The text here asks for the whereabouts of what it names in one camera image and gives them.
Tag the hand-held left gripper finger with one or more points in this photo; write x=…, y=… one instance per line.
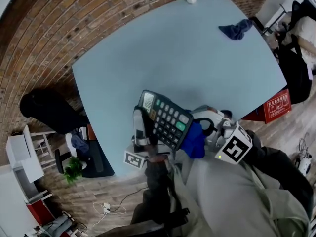
x=138, y=120

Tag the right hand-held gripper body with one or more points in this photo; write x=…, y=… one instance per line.
x=234, y=147

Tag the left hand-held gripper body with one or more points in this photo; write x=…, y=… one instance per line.
x=133, y=160

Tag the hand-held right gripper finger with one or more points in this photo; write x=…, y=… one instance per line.
x=212, y=142
x=197, y=113

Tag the bright blue cloth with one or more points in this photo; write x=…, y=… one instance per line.
x=195, y=142

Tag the black calculator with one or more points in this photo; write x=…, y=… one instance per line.
x=170, y=122

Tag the person's left forearm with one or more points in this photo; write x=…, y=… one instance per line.
x=155, y=181

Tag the person's right forearm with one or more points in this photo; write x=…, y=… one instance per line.
x=276, y=164

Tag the dark navy cloth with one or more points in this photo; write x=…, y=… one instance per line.
x=235, y=31

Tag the black desk leg base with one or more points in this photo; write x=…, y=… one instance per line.
x=97, y=159

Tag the person's light grey shirt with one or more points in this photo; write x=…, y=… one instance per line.
x=222, y=194

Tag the brown wooden panel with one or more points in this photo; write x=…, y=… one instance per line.
x=91, y=132

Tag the white power strip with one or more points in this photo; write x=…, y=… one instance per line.
x=106, y=207

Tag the blue grey bag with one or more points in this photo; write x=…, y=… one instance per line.
x=80, y=142

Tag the red box with white print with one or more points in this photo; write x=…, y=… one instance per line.
x=277, y=108

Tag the green potted plant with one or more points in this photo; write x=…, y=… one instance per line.
x=72, y=170

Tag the white chair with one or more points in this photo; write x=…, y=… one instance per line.
x=68, y=142

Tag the white extension socket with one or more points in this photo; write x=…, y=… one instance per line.
x=304, y=165

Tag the black padded bar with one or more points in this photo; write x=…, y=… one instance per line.
x=59, y=160

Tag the black draped chair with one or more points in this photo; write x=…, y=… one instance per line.
x=49, y=110

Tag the black backpack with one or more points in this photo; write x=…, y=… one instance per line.
x=293, y=75

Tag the white wooden rack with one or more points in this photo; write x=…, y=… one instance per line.
x=42, y=133

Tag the red cabinet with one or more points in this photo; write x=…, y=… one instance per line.
x=39, y=212

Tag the white cabinet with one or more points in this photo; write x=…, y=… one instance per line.
x=17, y=147

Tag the black mesh office chair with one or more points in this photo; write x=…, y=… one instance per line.
x=296, y=7

